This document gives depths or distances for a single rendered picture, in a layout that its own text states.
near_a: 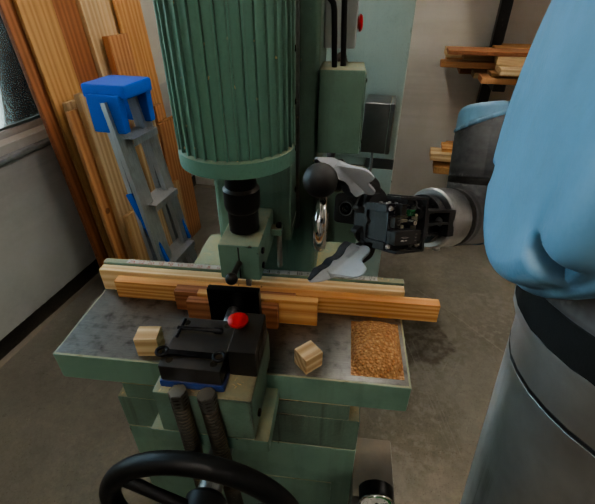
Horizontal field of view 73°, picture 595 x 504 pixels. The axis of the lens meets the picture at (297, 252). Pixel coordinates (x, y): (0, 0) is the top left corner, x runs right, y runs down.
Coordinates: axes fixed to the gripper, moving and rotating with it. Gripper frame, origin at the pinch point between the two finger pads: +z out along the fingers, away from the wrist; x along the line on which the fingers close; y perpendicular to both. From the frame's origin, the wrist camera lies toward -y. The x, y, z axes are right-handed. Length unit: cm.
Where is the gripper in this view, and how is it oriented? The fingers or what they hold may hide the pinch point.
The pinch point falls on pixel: (306, 220)
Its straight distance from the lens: 49.9
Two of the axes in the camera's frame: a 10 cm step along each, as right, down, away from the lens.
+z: -8.3, 0.7, -5.5
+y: 5.5, 1.9, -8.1
